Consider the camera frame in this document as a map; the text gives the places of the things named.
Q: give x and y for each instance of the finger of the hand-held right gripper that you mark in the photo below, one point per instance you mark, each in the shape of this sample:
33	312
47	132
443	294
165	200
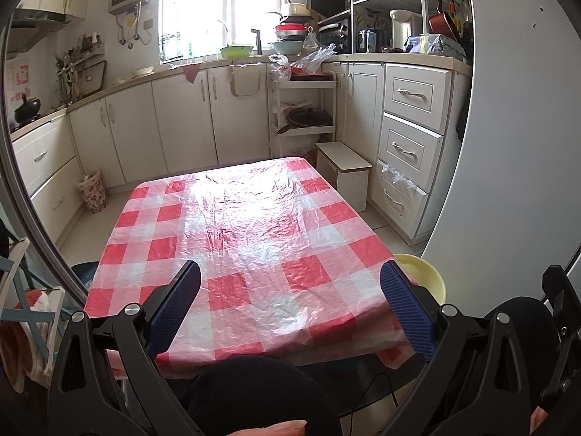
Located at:
565	327

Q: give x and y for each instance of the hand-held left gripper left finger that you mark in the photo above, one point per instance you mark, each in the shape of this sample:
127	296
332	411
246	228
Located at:
174	309

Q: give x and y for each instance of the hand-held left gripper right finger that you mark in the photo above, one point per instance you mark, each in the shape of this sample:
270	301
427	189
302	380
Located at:
406	309

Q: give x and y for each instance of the yellow plastic basin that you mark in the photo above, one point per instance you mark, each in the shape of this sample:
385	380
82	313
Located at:
426	277

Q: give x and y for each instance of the person's right hand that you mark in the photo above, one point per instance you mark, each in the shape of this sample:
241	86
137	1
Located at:
540	420

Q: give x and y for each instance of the blue dustpan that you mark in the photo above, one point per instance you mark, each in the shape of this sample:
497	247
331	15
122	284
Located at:
86	275

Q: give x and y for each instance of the red checkered plastic tablecloth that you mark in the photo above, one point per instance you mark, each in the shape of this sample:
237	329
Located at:
254	245

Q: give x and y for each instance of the crumpled clear drawer bag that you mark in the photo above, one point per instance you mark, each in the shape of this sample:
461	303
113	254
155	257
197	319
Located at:
399	177

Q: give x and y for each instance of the white step stool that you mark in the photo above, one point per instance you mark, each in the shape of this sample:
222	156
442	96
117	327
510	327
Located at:
345	181

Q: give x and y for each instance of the floral print waste bin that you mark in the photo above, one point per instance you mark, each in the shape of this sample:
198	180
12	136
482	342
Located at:
93	193

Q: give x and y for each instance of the blue white drying rack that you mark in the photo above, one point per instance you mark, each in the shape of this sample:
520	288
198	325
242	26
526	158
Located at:
31	322

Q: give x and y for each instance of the pink socks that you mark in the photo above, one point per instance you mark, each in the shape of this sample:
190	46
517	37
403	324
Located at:
13	349

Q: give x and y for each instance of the white drawer cabinet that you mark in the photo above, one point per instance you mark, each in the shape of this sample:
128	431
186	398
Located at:
408	122

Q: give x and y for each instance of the white refrigerator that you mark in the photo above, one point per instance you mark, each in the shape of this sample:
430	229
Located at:
522	145

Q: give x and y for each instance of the black textured cover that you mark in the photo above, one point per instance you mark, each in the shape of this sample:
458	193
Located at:
461	127

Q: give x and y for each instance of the white base cabinets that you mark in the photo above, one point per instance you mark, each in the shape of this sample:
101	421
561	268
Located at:
181	118

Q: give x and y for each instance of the black frying pan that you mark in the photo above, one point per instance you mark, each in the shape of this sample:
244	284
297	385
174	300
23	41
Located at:
311	118

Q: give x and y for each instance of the red pennant cloth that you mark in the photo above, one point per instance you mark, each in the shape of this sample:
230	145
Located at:
191	71

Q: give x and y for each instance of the white hanging door bin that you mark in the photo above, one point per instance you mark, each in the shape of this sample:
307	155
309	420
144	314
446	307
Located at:
247	81

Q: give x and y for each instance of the white plate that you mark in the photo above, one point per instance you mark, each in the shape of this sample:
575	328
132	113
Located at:
143	71

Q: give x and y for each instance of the white tiered shelf rack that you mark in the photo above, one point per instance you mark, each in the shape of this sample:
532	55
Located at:
302	84

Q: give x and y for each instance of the black wok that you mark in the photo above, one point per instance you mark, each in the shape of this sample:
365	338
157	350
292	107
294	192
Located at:
28	109

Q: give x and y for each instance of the small white red bag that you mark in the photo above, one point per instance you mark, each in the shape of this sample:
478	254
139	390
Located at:
281	68

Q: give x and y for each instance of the green basin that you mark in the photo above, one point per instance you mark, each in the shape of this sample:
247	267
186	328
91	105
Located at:
236	52

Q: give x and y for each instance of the blue grey bag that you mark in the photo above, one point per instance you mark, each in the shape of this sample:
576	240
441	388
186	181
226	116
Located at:
435	45

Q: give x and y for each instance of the large clear plastic bag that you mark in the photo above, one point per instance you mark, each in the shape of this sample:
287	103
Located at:
315	59

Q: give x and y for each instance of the white water boiler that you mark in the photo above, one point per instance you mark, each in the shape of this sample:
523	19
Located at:
406	32

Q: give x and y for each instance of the dark sink faucet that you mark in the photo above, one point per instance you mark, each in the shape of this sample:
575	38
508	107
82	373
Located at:
258	43

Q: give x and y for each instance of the black countertop oven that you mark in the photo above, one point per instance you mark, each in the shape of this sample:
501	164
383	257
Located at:
333	36

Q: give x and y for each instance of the pale blue basin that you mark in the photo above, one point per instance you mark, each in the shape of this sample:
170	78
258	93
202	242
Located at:
288	47

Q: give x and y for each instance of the red pot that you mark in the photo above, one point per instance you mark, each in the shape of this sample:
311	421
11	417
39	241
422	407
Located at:
442	22

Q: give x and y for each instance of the white counter shelf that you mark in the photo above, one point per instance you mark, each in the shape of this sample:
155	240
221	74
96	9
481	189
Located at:
425	13

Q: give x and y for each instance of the red basin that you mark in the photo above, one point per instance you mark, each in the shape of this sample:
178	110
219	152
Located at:
290	32

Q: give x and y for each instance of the kitchen window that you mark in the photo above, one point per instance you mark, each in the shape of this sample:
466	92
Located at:
204	4

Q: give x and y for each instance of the black microwave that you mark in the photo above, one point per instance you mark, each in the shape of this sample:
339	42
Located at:
324	2

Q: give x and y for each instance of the range hood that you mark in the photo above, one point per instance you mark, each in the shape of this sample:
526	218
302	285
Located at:
36	22

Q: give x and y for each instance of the cream pot with lid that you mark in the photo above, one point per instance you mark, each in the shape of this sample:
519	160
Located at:
295	9

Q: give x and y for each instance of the wall utensil rack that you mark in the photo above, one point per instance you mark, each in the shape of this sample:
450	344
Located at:
90	77

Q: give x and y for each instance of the red patterned wall sticker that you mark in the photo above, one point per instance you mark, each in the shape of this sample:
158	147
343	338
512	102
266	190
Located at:
18	79

